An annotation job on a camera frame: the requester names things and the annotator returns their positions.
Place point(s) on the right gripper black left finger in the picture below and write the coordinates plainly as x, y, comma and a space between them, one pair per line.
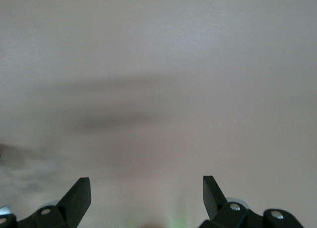
71, 205

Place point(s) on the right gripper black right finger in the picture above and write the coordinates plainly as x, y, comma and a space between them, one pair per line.
216, 205

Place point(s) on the brown table cover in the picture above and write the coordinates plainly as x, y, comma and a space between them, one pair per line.
158, 64

